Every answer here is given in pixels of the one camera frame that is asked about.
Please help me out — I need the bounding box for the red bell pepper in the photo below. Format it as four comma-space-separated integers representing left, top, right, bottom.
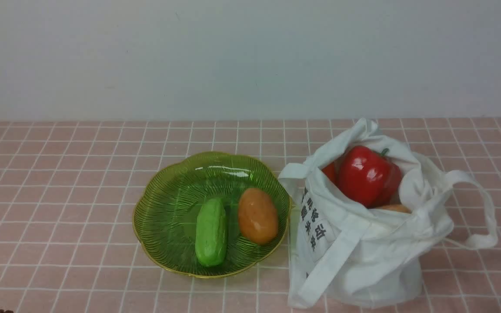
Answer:
337, 145, 402, 209

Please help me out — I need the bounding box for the white cloth bag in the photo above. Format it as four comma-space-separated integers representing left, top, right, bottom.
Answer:
278, 118, 498, 309

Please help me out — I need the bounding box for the red tomato in bag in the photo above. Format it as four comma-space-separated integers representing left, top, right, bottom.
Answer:
321, 162, 337, 185

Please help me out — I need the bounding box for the orange vegetable in bag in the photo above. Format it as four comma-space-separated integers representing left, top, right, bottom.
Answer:
377, 204, 411, 214

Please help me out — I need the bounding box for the orange-brown potato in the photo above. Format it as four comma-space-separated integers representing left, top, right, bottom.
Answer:
238, 188, 279, 246

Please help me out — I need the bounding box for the green cucumber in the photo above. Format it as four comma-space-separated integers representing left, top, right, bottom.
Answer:
195, 197, 228, 267

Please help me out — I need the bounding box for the green transparent plastic plate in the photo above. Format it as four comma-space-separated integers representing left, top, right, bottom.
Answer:
133, 151, 292, 279

